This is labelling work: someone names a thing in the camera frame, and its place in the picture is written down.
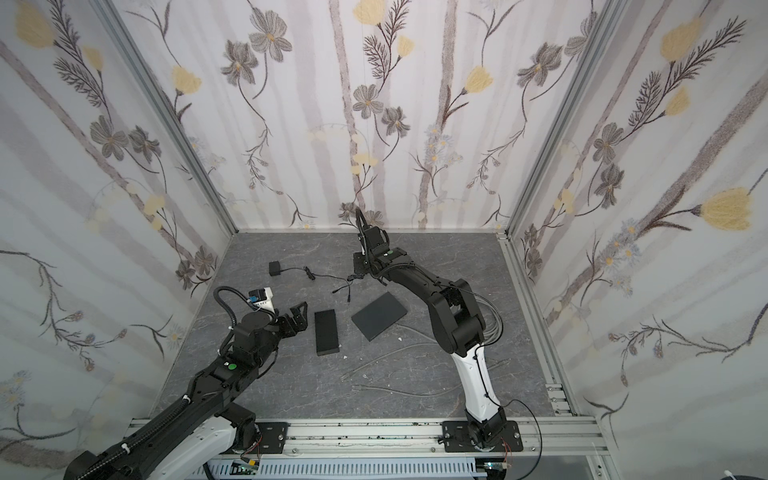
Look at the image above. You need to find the black power adapter with cable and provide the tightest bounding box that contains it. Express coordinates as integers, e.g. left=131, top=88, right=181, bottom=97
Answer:
left=268, top=261, right=355, bottom=282

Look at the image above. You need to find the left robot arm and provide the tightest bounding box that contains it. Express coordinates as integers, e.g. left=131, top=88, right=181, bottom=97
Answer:
left=64, top=286, right=308, bottom=479

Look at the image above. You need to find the white slotted cable duct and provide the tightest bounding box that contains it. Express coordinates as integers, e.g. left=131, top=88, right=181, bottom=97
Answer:
left=208, top=458, right=487, bottom=479

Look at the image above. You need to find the aluminium corner frame right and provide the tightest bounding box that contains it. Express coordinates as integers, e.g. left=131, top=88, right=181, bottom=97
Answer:
left=503, top=1, right=629, bottom=238

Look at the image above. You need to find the aluminium corner frame left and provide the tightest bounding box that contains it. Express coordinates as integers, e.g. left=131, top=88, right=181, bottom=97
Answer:
left=89, top=0, right=239, bottom=236

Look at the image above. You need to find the black ribbed network switch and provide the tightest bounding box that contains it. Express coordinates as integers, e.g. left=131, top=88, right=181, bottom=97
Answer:
left=314, top=309, right=340, bottom=356

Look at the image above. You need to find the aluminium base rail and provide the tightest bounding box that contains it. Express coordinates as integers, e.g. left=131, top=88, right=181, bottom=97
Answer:
left=122, top=415, right=610, bottom=460

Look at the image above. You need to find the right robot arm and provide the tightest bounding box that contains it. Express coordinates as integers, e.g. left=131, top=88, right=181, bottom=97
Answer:
left=353, top=208, right=507, bottom=450

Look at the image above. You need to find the grey flat network switch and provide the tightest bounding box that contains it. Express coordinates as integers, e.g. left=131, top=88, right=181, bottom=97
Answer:
left=352, top=293, right=408, bottom=342

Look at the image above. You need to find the aluminium corner frame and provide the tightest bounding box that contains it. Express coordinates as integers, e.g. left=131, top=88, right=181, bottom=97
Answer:
left=503, top=1, right=629, bottom=238
left=89, top=0, right=239, bottom=236

